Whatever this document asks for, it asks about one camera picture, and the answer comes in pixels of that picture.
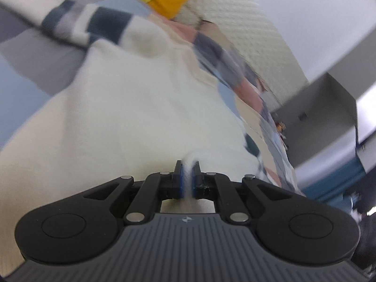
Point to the grey white wardrobe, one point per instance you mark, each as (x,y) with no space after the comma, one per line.
(329,108)

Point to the white navy striped sweater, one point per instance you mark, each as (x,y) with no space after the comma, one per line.
(132,108)

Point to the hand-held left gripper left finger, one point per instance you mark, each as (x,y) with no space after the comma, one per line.
(180,182)

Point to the cream pillow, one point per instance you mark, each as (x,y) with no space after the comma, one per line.
(189,16)

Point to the dark wall socket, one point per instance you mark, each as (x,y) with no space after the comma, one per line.
(302,116)

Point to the yellow bottle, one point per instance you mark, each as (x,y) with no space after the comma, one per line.
(280,126)

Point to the cream quilted headboard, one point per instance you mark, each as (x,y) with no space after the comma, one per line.
(249,29)

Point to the patchwork checked bed cover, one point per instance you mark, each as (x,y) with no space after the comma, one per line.
(26,61)

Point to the blue curtain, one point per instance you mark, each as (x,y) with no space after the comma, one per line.
(332,179)

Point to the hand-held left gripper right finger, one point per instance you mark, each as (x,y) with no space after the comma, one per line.
(194,182)

